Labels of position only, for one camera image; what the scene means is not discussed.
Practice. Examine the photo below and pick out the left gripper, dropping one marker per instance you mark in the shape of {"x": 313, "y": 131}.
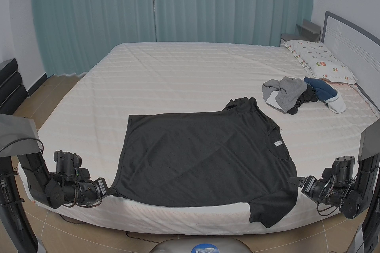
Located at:
{"x": 93, "y": 189}

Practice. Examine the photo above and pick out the black chest of drawers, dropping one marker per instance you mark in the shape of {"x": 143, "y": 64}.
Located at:
{"x": 10, "y": 85}

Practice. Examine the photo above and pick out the white printed pillow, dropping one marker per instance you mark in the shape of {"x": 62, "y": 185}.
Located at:
{"x": 320, "y": 59}

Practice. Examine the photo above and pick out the pile of clothes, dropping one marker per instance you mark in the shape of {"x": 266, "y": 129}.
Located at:
{"x": 291, "y": 91}

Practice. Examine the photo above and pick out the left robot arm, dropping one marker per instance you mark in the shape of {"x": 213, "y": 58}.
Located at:
{"x": 32, "y": 168}

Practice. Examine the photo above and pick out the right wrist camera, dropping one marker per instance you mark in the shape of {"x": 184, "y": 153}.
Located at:
{"x": 328, "y": 173}

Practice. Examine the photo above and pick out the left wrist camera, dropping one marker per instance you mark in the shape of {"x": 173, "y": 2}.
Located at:
{"x": 83, "y": 174}

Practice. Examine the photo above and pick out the bed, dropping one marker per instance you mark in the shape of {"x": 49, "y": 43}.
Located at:
{"x": 178, "y": 74}

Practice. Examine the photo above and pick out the black T-shirt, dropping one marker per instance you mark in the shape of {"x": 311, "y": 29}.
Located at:
{"x": 202, "y": 157}

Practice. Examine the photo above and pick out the grey bedside table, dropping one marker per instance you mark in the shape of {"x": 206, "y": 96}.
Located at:
{"x": 307, "y": 27}

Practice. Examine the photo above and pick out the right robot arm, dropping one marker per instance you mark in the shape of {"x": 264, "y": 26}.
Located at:
{"x": 344, "y": 170}

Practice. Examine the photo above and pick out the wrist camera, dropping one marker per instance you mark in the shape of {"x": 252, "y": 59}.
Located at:
{"x": 328, "y": 173}
{"x": 83, "y": 174}

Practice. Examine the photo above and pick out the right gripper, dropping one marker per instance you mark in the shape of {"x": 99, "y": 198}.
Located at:
{"x": 314, "y": 189}

